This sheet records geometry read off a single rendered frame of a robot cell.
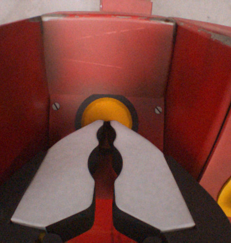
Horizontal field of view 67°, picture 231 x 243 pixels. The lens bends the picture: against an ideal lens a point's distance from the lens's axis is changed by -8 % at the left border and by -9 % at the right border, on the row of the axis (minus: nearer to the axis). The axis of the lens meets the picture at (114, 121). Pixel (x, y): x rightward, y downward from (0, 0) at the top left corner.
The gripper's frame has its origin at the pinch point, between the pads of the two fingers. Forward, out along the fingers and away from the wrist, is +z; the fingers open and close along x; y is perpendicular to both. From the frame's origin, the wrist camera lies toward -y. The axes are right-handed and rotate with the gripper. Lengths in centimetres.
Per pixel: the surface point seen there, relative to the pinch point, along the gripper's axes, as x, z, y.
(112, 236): 1.2, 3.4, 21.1
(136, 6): 8, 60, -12
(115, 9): 1, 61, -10
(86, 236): -2.5, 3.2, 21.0
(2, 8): -47, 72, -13
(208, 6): 40, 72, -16
